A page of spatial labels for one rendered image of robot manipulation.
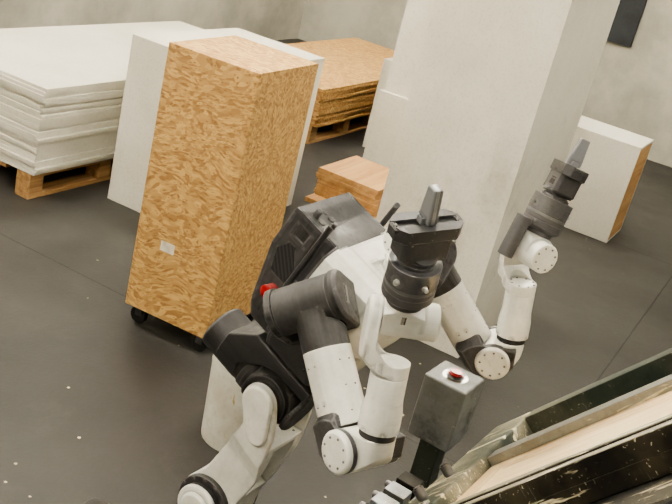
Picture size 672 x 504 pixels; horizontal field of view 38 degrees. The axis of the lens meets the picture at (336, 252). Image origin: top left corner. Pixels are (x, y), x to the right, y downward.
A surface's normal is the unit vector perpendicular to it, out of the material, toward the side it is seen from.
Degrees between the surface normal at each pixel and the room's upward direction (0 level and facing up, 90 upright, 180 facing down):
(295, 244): 90
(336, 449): 89
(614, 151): 90
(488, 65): 90
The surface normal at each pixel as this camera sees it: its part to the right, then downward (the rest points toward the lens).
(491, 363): -0.22, 0.32
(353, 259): 0.53, -0.68
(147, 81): -0.47, 0.23
